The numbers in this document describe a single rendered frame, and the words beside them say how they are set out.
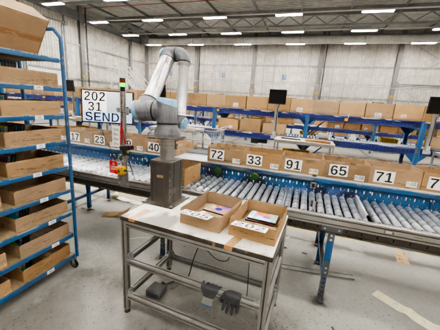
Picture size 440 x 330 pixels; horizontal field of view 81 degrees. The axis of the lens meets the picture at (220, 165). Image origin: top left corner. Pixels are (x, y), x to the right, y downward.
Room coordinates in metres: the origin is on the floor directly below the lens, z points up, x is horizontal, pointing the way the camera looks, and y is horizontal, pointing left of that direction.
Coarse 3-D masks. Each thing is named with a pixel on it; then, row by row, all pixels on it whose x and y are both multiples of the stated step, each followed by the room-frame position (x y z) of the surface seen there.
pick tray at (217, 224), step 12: (204, 192) 1.80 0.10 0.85; (216, 192) 1.82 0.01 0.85; (192, 204) 1.64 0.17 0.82; (204, 204) 1.79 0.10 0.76; (228, 204) 1.77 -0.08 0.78; (240, 204) 1.71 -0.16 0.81; (180, 216) 1.50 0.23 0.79; (216, 216) 1.60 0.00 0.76; (228, 216) 1.49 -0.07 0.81; (204, 228) 1.42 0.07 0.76; (216, 228) 1.39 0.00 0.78
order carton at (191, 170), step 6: (186, 162) 2.53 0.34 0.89; (192, 162) 2.50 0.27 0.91; (198, 162) 2.47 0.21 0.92; (186, 168) 2.22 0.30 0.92; (192, 168) 2.32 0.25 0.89; (198, 168) 2.42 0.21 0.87; (186, 174) 2.22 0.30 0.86; (192, 174) 2.32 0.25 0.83; (198, 174) 2.43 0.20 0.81; (186, 180) 2.22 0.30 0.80; (192, 180) 2.33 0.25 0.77
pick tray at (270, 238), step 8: (248, 200) 1.73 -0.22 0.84; (256, 200) 1.71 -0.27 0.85; (240, 208) 1.58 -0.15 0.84; (248, 208) 1.73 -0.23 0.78; (256, 208) 1.71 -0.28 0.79; (264, 208) 1.69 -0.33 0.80; (272, 208) 1.66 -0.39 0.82; (280, 208) 1.64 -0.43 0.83; (232, 216) 1.44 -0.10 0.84; (240, 216) 1.59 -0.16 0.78; (280, 216) 1.64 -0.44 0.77; (256, 224) 1.52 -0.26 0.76; (280, 224) 1.39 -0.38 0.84; (232, 232) 1.37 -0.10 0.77; (240, 232) 1.35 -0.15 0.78; (248, 232) 1.34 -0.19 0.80; (256, 232) 1.32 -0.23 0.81; (272, 232) 1.28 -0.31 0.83; (280, 232) 1.45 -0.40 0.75; (256, 240) 1.32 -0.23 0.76; (264, 240) 1.30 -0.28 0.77; (272, 240) 1.28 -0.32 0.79
